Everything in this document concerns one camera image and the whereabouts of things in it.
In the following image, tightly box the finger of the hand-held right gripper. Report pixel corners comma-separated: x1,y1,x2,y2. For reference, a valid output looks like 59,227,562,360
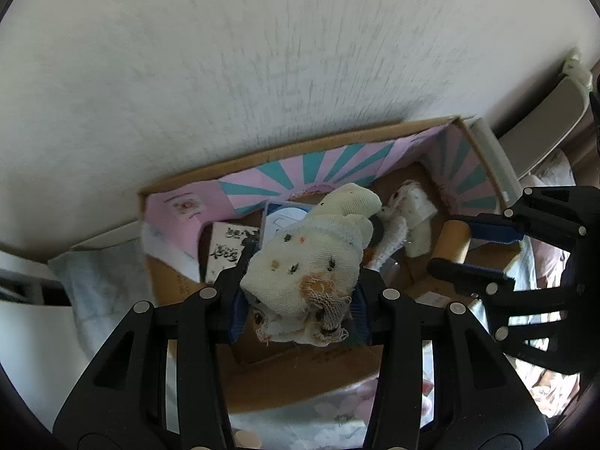
447,186,590,250
427,258,566,341

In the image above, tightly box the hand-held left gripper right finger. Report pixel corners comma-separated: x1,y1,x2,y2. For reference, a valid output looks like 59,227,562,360
349,269,549,450

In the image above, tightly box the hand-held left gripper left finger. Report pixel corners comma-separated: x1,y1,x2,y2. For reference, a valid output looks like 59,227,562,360
53,245,258,450

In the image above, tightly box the tan tape roll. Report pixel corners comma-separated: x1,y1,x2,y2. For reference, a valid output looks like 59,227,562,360
433,219,472,266

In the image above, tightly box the black white printed card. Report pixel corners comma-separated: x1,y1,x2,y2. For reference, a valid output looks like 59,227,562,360
204,222,261,285

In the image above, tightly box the white spotted sock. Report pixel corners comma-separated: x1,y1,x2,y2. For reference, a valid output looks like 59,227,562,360
239,183,383,348
366,180,440,273

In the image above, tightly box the pink teal printed cardboard box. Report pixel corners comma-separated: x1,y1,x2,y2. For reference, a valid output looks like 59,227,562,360
137,115,526,416

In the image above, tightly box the white blue packet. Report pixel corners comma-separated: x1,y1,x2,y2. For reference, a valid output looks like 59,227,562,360
260,201,313,249

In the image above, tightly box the pink plush toy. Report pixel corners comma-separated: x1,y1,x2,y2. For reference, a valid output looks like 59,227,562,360
532,237,571,290

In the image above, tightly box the grey chair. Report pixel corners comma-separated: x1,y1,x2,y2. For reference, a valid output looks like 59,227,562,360
497,75,592,182

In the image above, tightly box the pale blue floral tablecloth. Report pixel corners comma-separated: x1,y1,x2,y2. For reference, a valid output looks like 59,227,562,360
47,244,536,450

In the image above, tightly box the green white bottle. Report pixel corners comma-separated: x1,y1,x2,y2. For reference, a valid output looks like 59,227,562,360
562,49,594,90

